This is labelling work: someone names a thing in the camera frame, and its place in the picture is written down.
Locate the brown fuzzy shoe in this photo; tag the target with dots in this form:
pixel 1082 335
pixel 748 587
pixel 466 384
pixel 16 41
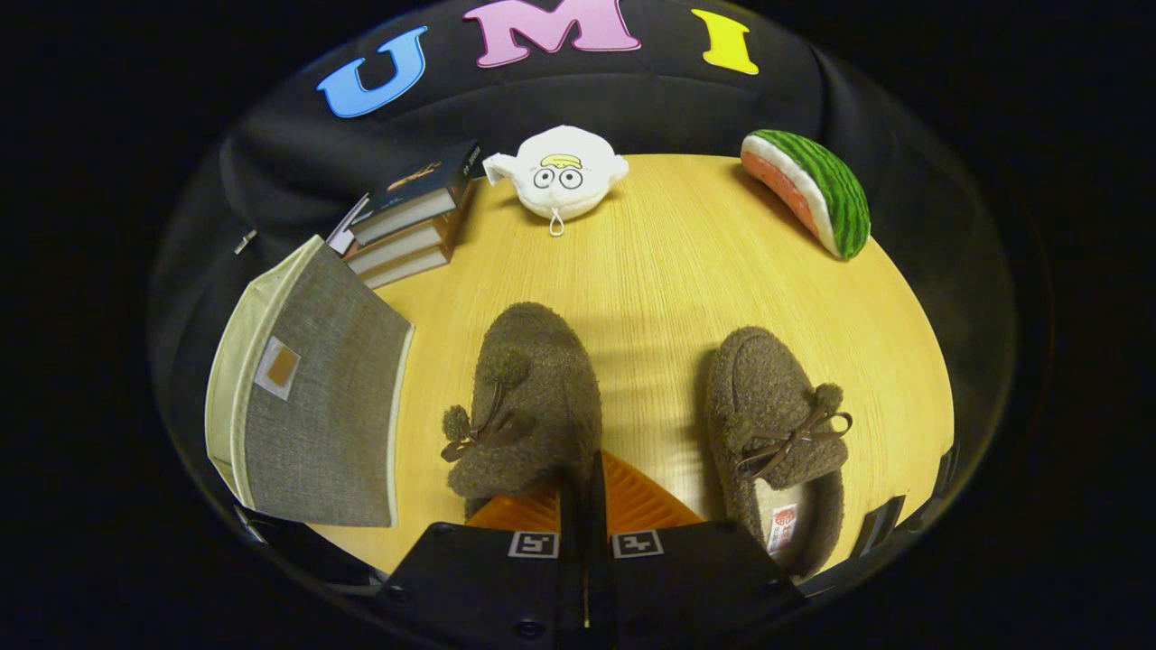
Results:
pixel 542 379
pixel 759 388

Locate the small white clip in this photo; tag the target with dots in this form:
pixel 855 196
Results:
pixel 245 242

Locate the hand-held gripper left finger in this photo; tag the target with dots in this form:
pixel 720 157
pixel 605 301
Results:
pixel 572 506

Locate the watermelon slice plush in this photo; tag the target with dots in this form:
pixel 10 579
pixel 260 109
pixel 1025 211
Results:
pixel 831 190

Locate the white plush toy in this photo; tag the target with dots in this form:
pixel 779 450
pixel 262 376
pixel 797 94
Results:
pixel 560 176

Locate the white portrait cover book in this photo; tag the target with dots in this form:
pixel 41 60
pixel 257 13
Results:
pixel 343 236

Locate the brown cover book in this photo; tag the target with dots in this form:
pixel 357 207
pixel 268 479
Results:
pixel 397 251
pixel 406 269

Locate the black cover book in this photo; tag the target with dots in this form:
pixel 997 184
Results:
pixel 415 181

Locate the grey fabric storage box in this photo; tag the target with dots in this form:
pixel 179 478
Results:
pixel 316 406

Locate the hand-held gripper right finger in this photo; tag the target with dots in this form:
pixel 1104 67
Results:
pixel 596 506

